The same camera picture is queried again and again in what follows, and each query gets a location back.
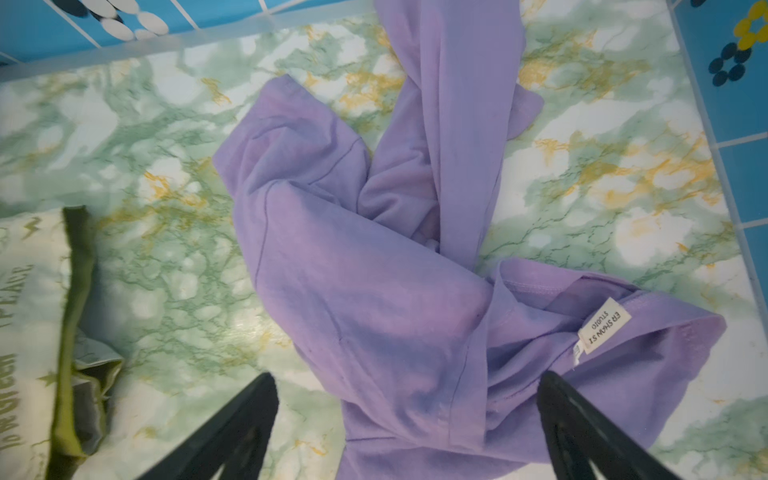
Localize purple shirt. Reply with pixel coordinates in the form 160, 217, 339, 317
214, 1, 726, 479

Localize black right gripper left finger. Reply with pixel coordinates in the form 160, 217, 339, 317
142, 373, 279, 480

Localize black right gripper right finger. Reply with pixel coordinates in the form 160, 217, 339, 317
536, 371, 678, 480

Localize cream green printed cloth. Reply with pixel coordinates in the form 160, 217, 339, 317
1, 207, 123, 479

